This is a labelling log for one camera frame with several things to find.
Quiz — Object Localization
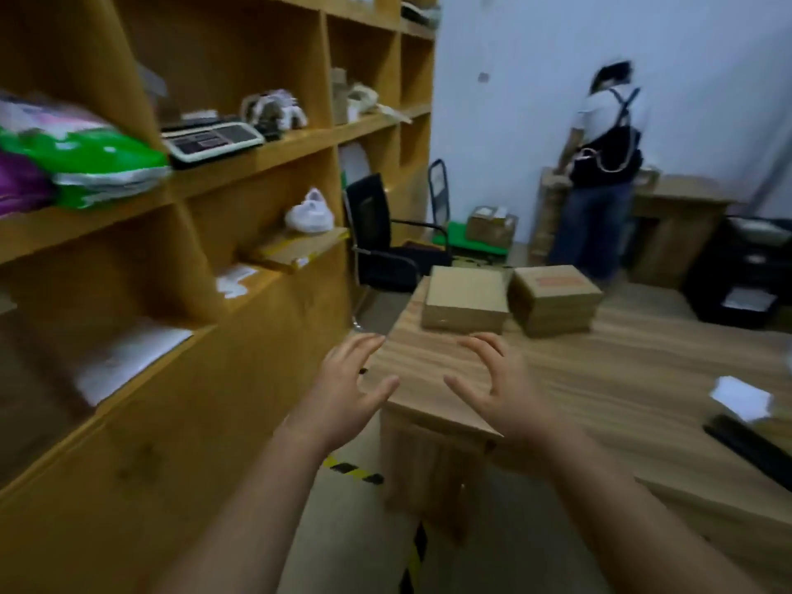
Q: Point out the person's right hand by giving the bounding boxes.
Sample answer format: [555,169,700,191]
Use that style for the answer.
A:
[443,332,558,450]

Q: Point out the person's left hand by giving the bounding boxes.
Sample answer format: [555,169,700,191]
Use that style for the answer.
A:
[281,332,402,457]

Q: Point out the red striped cardboard box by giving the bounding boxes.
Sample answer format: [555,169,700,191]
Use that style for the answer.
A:
[507,264,605,338]

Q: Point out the large plain cardboard box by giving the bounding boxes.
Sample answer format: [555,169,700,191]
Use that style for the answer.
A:
[422,265,512,335]

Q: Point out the stack of white stickers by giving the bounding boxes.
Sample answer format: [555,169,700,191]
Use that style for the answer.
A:
[709,375,775,423]

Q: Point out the black handheld scanner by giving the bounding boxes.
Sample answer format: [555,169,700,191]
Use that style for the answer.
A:
[703,413,792,493]

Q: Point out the person's left forearm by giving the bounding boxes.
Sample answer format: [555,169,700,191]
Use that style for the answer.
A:
[151,426,329,594]

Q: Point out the person's right forearm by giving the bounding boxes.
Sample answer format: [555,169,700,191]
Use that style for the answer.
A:
[526,420,762,594]

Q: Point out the medium taped cardboard box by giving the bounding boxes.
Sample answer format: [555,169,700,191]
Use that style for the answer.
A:
[464,205,520,248]

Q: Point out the stack of large cardboard boxes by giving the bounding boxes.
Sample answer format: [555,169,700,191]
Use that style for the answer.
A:
[0,0,441,594]

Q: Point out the white wrapped parcel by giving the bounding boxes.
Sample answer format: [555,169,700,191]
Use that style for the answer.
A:
[214,263,260,299]

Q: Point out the flat brown parcel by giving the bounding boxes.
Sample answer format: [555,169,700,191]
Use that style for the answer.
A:
[247,227,351,271]

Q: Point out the green platform trolley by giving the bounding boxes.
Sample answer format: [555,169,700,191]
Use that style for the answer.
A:
[427,158,520,257]

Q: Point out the black office chair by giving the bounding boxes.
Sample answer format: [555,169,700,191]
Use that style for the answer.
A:
[343,172,453,332]

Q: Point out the knotted white plastic bag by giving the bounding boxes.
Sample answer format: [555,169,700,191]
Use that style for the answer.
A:
[284,188,335,234]

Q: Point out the white flat mailer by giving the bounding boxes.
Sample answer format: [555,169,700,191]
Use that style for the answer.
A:
[73,318,194,408]

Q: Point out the black plastic crates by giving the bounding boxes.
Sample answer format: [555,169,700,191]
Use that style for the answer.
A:
[686,265,780,331]

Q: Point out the wooden drawer desk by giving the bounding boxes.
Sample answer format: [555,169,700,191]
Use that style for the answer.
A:
[529,169,738,290]

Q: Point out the grey soft parcel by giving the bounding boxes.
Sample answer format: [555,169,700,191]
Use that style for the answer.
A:
[338,141,372,186]

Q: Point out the black plastic crate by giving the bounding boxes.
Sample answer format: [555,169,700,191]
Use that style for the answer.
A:
[711,215,792,291]

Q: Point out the white keypad scale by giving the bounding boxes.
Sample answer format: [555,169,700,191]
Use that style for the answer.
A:
[162,120,266,166]

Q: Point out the crumpled grey white bag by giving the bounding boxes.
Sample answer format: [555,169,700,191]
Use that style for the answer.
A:
[241,89,309,140]

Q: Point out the green plastic bag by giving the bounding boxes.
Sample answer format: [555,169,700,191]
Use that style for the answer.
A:
[0,95,172,210]

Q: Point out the grey upright flat envelope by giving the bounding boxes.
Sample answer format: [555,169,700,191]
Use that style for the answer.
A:
[135,62,172,116]

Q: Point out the purple packaged bags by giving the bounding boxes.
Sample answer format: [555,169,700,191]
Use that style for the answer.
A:
[0,151,57,217]

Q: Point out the dark grey bundle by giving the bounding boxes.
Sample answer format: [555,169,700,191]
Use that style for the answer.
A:
[400,0,441,29]

